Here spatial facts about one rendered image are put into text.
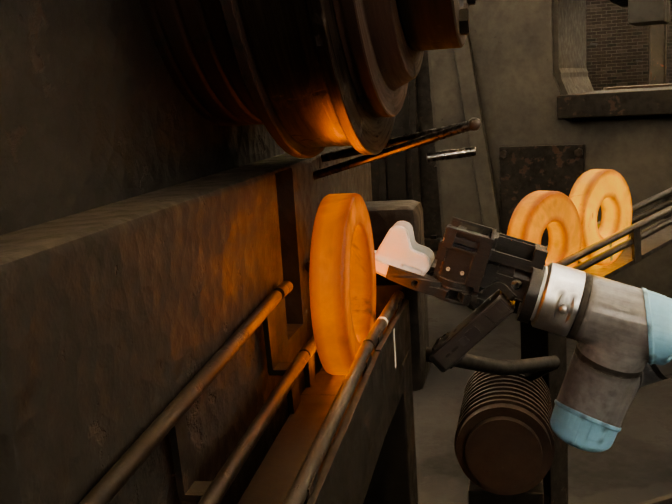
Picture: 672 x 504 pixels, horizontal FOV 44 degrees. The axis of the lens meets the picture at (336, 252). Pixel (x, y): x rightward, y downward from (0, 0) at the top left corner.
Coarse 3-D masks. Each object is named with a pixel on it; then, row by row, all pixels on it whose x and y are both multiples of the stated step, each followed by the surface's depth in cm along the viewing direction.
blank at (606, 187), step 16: (592, 176) 130; (608, 176) 132; (576, 192) 130; (592, 192) 129; (608, 192) 132; (624, 192) 136; (592, 208) 129; (608, 208) 136; (624, 208) 136; (592, 224) 130; (608, 224) 136; (624, 224) 136; (592, 240) 130; (624, 240) 137; (592, 256) 131
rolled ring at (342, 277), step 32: (320, 224) 78; (352, 224) 80; (320, 256) 76; (352, 256) 90; (320, 288) 76; (352, 288) 91; (320, 320) 77; (352, 320) 79; (320, 352) 78; (352, 352) 79
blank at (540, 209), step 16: (544, 192) 122; (560, 192) 123; (528, 208) 120; (544, 208) 121; (560, 208) 124; (576, 208) 127; (512, 224) 120; (528, 224) 118; (544, 224) 121; (560, 224) 124; (576, 224) 127; (528, 240) 119; (560, 240) 126; (576, 240) 127; (560, 256) 125
